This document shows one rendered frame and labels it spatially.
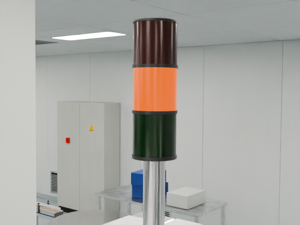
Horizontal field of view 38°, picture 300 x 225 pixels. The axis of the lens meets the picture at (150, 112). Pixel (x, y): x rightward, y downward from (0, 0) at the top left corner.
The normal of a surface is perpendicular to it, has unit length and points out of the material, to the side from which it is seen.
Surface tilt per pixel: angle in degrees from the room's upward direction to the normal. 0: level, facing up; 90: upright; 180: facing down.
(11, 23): 90
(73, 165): 90
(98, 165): 90
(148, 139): 90
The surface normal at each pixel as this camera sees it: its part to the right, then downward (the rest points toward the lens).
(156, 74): 0.05, 0.05
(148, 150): -0.26, 0.05
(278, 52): -0.61, 0.04
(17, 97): 0.79, 0.04
